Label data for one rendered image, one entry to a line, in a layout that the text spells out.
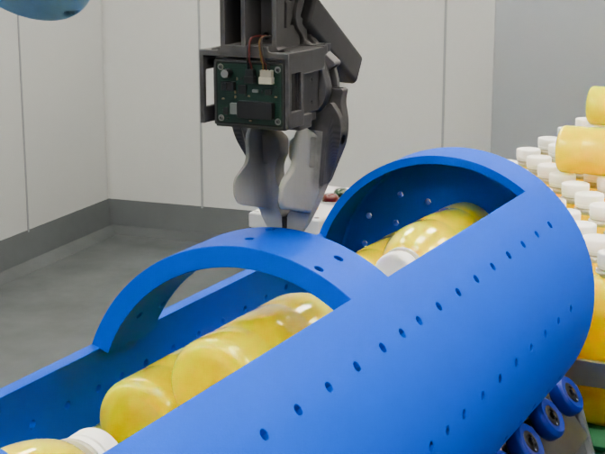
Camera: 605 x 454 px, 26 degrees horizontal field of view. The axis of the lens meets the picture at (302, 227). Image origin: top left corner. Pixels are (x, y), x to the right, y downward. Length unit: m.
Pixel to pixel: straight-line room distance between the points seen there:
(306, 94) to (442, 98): 4.74
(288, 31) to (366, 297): 0.19
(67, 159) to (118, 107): 0.41
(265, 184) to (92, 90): 5.23
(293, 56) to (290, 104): 0.03
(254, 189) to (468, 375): 0.21
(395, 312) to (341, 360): 0.10
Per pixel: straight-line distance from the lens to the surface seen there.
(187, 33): 6.06
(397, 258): 1.16
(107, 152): 6.34
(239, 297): 1.21
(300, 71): 0.91
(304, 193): 0.96
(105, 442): 0.77
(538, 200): 1.27
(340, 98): 0.95
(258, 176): 0.97
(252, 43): 0.91
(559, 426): 1.37
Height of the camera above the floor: 1.46
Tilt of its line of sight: 13 degrees down
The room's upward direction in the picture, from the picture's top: straight up
